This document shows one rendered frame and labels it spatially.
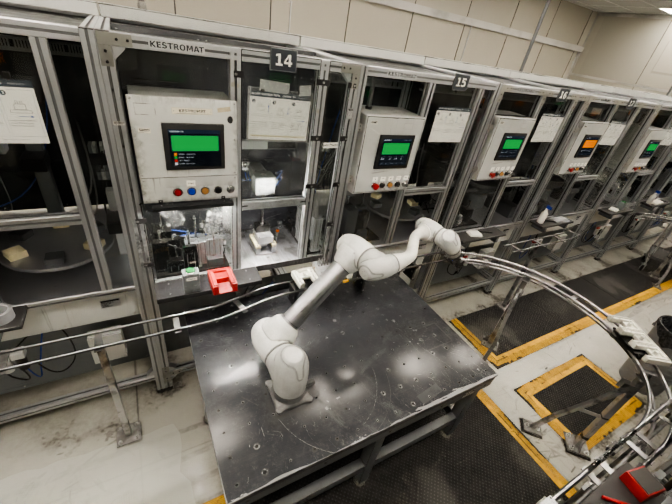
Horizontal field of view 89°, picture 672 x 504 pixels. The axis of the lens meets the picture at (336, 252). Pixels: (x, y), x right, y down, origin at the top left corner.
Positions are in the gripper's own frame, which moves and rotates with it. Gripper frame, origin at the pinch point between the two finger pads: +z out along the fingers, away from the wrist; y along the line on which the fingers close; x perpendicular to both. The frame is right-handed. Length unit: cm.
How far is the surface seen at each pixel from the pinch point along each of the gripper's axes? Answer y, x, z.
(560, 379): -73, 22, 143
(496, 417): -36, 72, 88
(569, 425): -81, 57, 117
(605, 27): -60, -752, 366
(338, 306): 60, 50, -18
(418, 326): 13.5, 43.0, 5.0
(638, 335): -102, -3, 59
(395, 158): 39, -37, -57
